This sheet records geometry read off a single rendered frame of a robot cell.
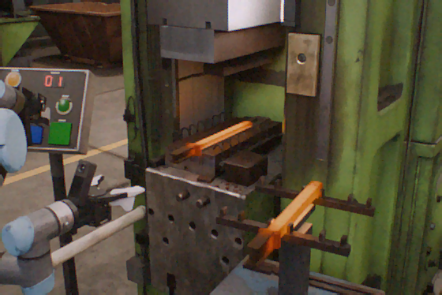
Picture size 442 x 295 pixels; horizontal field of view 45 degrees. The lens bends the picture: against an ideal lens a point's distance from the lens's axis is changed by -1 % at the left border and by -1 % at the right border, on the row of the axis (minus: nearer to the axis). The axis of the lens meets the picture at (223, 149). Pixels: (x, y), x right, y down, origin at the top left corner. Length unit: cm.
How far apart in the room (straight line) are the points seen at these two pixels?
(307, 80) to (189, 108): 54
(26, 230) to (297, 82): 82
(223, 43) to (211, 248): 62
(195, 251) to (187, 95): 55
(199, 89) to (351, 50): 66
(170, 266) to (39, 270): 65
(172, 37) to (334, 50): 48
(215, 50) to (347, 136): 44
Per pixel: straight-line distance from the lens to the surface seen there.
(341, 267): 173
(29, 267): 129
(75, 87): 187
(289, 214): 123
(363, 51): 149
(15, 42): 677
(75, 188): 135
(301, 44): 153
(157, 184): 173
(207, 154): 164
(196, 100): 195
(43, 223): 126
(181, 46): 161
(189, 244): 174
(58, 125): 185
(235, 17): 153
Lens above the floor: 155
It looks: 20 degrees down
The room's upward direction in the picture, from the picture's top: straight up
